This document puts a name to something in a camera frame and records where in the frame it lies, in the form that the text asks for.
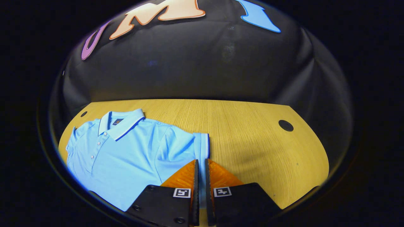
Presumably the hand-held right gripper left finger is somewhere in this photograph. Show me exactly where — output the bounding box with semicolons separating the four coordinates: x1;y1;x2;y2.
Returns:
126;159;200;227

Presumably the light blue T-shirt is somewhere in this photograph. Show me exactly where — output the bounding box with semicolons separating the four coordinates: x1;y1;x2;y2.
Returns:
65;109;210;212

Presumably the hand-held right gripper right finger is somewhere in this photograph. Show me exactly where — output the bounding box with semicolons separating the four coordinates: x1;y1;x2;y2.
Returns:
205;159;282;227

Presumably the black backdrop cloth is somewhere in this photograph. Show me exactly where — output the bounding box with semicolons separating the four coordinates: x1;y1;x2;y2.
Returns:
49;0;354;164

